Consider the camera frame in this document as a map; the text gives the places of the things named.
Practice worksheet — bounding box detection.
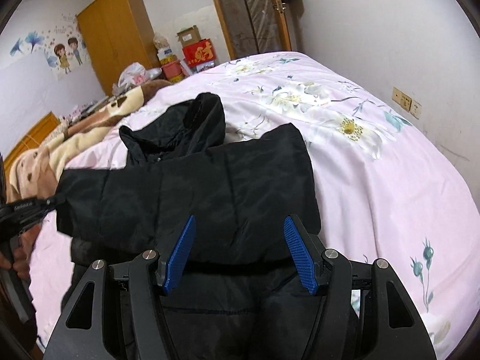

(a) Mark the black puffer jacket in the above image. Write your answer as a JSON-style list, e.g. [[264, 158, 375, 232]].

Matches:
[[55, 91, 363, 360]]

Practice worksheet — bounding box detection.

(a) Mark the person left hand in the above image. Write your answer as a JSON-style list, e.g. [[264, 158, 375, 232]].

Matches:
[[0, 224, 41, 281]]

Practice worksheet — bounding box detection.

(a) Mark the brown dog print blanket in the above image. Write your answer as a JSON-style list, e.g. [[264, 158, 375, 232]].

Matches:
[[6, 79, 171, 203]]

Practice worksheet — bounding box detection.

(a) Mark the wooden headboard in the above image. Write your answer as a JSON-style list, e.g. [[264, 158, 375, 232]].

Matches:
[[4, 112, 60, 173]]

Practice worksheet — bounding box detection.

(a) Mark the pink floral duvet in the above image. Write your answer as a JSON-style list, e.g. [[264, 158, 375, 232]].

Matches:
[[32, 53, 479, 359]]

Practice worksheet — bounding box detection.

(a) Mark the pink plastic bucket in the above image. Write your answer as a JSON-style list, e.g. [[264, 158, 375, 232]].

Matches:
[[162, 60, 185, 83]]

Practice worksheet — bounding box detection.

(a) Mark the white plastic bag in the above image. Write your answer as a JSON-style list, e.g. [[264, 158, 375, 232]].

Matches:
[[112, 63, 162, 96]]

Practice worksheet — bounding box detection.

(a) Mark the red gift box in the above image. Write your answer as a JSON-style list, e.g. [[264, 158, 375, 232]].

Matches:
[[182, 38, 216, 68]]

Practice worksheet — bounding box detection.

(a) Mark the brown cardboard box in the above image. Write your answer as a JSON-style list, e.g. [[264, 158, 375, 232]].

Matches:
[[176, 25, 202, 48]]

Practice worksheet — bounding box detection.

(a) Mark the wooden wardrobe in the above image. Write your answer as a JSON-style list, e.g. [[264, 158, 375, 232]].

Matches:
[[76, 0, 160, 95]]

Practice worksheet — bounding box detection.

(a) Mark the cartoon couple wall sticker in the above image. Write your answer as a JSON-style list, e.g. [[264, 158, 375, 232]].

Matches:
[[44, 33, 90, 80]]

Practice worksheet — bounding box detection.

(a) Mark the wall socket plate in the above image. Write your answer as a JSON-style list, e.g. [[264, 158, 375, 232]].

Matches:
[[391, 87, 422, 119]]

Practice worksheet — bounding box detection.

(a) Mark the wooden door frame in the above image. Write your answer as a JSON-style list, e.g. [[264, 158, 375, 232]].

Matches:
[[213, 0, 292, 59]]

